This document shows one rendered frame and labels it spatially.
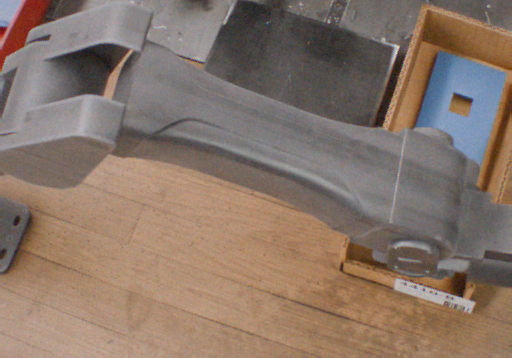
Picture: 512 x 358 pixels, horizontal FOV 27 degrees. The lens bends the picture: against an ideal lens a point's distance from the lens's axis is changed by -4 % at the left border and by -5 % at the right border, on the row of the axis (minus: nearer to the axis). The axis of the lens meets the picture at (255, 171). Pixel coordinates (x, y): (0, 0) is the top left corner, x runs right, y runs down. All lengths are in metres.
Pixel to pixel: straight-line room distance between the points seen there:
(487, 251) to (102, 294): 0.39
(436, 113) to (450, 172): 0.31
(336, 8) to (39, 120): 0.50
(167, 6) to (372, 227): 0.47
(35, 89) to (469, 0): 0.55
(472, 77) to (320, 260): 0.23
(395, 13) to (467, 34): 0.09
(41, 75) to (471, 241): 0.31
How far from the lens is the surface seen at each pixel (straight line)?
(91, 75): 0.71
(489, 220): 0.77
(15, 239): 1.02
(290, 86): 1.03
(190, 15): 1.10
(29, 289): 1.02
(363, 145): 0.69
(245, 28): 1.06
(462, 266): 0.79
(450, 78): 1.04
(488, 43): 1.04
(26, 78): 0.71
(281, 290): 0.98
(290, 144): 0.67
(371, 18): 1.09
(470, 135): 1.02
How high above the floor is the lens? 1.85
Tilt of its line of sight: 68 degrees down
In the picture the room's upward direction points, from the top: 8 degrees counter-clockwise
